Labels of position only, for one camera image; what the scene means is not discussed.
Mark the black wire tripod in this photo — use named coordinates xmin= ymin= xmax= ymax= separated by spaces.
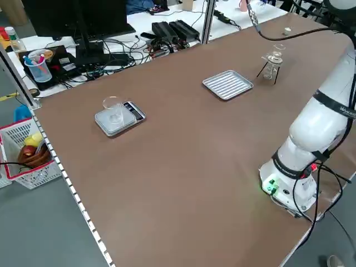
xmin=255 ymin=57 xmax=279 ymax=86

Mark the small glass beaker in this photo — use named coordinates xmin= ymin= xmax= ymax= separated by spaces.
xmin=271 ymin=43 xmax=286 ymax=64

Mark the large clear glass beaker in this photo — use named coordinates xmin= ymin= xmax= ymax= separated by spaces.
xmin=102 ymin=96 xmax=125 ymax=126

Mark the silver digital kitchen scale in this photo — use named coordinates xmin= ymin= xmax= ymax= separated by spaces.
xmin=94 ymin=101 xmax=147 ymax=137

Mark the ribbed metal tray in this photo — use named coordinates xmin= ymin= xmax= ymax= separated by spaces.
xmin=202 ymin=70 xmax=254 ymax=101

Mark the black power brick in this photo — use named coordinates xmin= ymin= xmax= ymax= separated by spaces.
xmin=151 ymin=21 xmax=179 ymax=39
xmin=169 ymin=19 xmax=201 ymax=42

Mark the black power strip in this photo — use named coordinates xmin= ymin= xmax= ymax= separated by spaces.
xmin=213 ymin=10 xmax=231 ymax=23

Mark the black monitor stand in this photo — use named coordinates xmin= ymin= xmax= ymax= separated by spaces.
xmin=74 ymin=0 xmax=106 ymax=66

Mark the black equipment box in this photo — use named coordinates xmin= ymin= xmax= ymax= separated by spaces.
xmin=23 ymin=45 xmax=83 ymax=92

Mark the brown woven bowl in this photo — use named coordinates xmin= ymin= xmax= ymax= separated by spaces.
xmin=17 ymin=143 xmax=53 ymax=169

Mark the yellow toy fruit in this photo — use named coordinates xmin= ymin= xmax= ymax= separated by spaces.
xmin=24 ymin=132 xmax=43 ymax=147

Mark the white basket with red rim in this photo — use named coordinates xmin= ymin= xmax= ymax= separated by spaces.
xmin=0 ymin=117 xmax=63 ymax=190

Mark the blue plastic object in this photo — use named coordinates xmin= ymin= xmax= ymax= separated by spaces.
xmin=13 ymin=105 xmax=32 ymax=122

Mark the black computer monitor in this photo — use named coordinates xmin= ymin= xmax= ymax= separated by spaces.
xmin=21 ymin=0 xmax=137 ymax=38

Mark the clear bottle with white cap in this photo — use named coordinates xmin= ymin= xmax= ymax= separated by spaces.
xmin=4 ymin=26 xmax=28 ymax=53

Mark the aluminium frame post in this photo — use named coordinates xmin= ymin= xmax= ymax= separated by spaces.
xmin=200 ymin=0 xmax=217 ymax=45

